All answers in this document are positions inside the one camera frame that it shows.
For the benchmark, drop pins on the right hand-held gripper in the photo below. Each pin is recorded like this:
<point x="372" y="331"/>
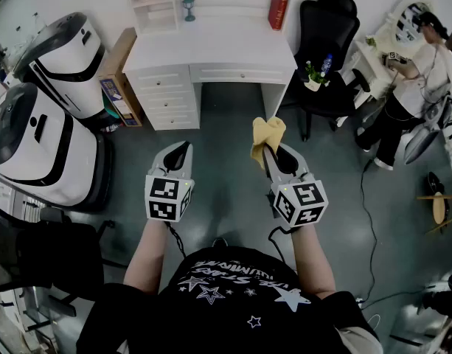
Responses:
<point x="303" y="203"/>

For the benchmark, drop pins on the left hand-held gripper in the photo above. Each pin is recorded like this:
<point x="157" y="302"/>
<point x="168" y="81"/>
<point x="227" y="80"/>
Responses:
<point x="163" y="197"/>

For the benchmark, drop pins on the yellow wiping cloth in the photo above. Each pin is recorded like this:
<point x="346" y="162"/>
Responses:
<point x="267" y="133"/>

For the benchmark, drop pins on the person's left forearm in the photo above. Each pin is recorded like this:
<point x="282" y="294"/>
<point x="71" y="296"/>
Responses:
<point x="146" y="256"/>

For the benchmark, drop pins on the person's right forearm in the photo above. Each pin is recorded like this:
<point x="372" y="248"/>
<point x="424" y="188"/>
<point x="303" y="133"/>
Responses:
<point x="312" y="260"/>

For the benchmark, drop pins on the white desk with hutch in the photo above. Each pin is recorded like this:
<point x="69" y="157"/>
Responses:
<point x="211" y="50"/>

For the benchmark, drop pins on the small white-flower potted plant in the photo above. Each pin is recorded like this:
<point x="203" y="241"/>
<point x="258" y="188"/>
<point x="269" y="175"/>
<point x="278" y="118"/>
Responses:
<point x="314" y="77"/>

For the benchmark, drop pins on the brown cardboard box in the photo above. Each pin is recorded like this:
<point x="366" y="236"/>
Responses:
<point x="118" y="68"/>

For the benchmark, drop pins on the clear water bottle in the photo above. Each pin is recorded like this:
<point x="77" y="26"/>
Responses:
<point x="326" y="65"/>

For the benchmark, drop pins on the white vanity table with mirror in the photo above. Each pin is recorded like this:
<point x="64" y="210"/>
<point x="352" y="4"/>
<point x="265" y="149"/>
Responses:
<point x="369" y="65"/>

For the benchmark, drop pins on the white and black robot machine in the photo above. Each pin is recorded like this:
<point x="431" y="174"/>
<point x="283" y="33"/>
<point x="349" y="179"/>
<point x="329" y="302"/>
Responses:
<point x="69" y="57"/>
<point x="37" y="149"/>

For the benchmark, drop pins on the teal lantern ornament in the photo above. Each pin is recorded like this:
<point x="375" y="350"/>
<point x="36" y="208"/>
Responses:
<point x="189" y="9"/>

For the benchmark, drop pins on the black mesh office chair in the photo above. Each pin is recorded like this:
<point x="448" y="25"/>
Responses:
<point x="56" y="256"/>

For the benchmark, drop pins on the red book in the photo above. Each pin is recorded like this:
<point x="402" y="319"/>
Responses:
<point x="278" y="9"/>

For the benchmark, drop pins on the person's black star-print shirt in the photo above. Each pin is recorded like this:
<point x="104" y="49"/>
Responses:
<point x="218" y="308"/>

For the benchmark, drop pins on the white power strip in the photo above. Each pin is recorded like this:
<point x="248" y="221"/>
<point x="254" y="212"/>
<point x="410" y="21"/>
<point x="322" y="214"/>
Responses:
<point x="359" y="302"/>

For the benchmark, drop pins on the wooden stool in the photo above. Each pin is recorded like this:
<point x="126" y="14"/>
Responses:
<point x="438" y="207"/>

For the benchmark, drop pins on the beige waist pouch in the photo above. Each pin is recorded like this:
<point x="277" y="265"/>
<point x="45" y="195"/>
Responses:
<point x="360" y="341"/>

